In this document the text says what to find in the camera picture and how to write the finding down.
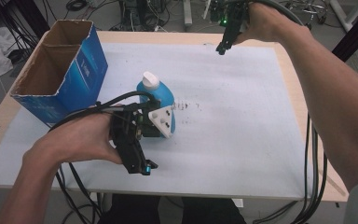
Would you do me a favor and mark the black metal stand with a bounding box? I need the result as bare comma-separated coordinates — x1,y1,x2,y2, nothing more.
331,0,358,63
0,0,51,60

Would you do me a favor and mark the person's right hand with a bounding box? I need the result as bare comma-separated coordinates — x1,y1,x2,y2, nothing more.
234,2,306,46

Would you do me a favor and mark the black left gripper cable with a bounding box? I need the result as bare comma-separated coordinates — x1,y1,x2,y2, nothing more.
48,91,162,224

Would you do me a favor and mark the blue cardboard box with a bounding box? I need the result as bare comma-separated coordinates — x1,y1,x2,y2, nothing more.
9,19,109,129

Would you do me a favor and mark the person's right leg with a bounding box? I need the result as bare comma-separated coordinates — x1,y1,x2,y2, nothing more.
180,196,248,224

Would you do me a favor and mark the white metal post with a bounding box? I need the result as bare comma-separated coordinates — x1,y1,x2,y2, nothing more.
182,0,194,28

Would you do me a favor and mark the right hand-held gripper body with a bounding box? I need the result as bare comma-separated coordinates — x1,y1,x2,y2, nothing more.
209,0,251,31

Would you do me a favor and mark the person's left hand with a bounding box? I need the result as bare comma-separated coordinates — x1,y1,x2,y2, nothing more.
22,105,125,175

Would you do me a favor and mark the dark computer equipment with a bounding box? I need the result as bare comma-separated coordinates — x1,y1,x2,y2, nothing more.
117,0,172,32

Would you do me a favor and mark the white table mat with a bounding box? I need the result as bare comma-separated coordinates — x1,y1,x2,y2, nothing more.
0,41,313,200

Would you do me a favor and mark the person's left leg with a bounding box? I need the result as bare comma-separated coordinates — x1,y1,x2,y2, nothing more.
97,193,163,224

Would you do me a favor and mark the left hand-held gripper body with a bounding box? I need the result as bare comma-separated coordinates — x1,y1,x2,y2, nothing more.
109,98,176,176

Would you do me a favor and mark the blue bottle with white cap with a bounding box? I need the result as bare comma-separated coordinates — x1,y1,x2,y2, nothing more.
135,71,177,139

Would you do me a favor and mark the person's leg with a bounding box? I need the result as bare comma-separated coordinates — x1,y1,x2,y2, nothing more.
180,196,248,224
97,193,163,224

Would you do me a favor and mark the office chair base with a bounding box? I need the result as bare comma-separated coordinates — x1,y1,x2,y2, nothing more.
283,0,329,26

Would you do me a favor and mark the black right gripper cable bundle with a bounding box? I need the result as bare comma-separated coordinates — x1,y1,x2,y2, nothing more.
251,0,329,224

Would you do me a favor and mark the coiled black cable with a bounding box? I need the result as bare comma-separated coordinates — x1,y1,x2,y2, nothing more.
64,0,90,12

